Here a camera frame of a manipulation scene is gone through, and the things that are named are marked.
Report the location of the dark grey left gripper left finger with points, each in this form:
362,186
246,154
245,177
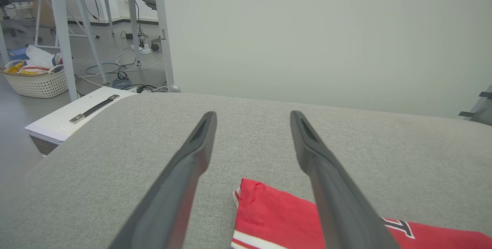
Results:
169,195

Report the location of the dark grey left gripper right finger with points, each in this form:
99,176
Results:
338,203

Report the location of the red and white t-shirt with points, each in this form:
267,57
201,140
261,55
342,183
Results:
269,218

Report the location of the white power strip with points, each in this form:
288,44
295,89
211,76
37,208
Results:
145,50

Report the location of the white woven laundry basket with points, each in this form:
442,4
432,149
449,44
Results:
38,85

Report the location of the white metal desk leg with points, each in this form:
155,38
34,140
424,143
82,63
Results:
107,3
63,37
132,18
86,30

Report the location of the white cloth in basket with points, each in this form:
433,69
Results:
40,57

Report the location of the yellow cloth in basket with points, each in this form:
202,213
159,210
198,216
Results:
23,70

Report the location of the blue flat item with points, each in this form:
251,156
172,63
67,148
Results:
17,53

